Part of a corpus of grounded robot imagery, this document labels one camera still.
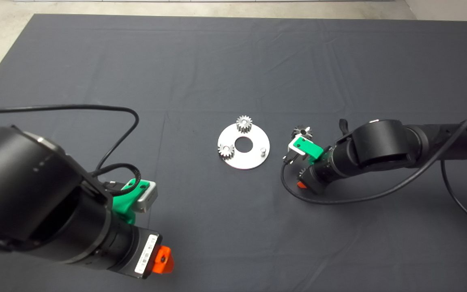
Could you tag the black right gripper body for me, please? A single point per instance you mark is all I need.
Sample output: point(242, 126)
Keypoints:
point(318, 176)

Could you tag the large steel gear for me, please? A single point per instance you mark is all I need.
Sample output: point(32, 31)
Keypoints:
point(300, 132)

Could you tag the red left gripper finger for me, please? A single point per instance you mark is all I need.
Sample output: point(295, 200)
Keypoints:
point(163, 259)

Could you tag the small steel gear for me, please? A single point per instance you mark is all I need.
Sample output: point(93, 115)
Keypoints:
point(243, 123)
point(301, 174)
point(226, 151)

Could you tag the silver camera box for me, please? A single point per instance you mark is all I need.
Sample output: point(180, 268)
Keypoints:
point(295, 149)
point(146, 198)

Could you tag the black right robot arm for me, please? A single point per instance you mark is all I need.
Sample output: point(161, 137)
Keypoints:
point(379, 142)

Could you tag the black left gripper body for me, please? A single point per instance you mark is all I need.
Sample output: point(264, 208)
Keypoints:
point(136, 253)

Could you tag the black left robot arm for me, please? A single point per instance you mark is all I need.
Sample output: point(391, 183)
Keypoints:
point(22, 190)

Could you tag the silver left camera box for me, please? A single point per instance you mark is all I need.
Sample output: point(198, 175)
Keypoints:
point(146, 198)

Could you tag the green right camera mount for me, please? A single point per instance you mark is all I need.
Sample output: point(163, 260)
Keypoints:
point(308, 148)

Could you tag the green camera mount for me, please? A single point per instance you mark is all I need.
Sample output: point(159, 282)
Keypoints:
point(122, 205)
point(308, 148)

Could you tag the round metal plate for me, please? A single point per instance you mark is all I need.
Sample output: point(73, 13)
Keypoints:
point(245, 160)

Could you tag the dark grey table cloth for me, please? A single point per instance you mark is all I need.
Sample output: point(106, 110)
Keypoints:
point(136, 40)

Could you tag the silver right camera box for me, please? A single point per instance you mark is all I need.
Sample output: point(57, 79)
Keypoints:
point(295, 149)

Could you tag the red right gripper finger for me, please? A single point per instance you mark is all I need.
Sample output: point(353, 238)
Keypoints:
point(301, 186)

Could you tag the green left camera mount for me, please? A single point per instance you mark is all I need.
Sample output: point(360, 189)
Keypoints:
point(122, 205)

